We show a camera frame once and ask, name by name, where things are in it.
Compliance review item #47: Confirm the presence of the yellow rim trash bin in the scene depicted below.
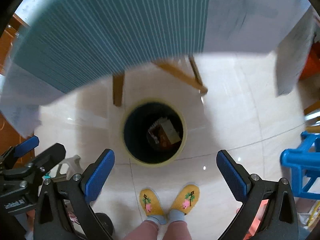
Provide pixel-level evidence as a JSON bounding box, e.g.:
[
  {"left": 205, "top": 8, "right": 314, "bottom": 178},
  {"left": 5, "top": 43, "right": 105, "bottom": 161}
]
[{"left": 121, "top": 98, "right": 187, "bottom": 167}]

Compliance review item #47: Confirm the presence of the grey plastic stool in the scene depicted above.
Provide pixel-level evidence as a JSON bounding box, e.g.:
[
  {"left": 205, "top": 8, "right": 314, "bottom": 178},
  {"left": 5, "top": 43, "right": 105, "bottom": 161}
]
[{"left": 48, "top": 154, "right": 83, "bottom": 182}]

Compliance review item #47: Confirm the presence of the blue plastic stool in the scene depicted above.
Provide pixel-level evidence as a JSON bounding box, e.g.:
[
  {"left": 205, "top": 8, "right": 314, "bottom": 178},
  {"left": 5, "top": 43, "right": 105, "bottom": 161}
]
[{"left": 280, "top": 131, "right": 319, "bottom": 200}]

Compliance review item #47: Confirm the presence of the left yellow slipper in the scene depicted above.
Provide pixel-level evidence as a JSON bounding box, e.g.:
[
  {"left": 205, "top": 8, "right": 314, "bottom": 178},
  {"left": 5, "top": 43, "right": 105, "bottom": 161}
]
[{"left": 139, "top": 188, "right": 164, "bottom": 216}]

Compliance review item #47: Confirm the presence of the wooden table leg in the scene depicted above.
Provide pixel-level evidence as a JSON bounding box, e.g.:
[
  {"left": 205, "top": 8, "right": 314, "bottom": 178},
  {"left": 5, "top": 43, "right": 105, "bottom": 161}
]
[{"left": 112, "top": 73, "right": 125, "bottom": 107}]

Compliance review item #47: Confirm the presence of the white teal patterned tablecloth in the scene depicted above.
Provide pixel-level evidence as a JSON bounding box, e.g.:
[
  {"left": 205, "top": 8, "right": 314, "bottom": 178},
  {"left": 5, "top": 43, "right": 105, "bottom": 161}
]
[{"left": 1, "top": 0, "right": 319, "bottom": 137}]

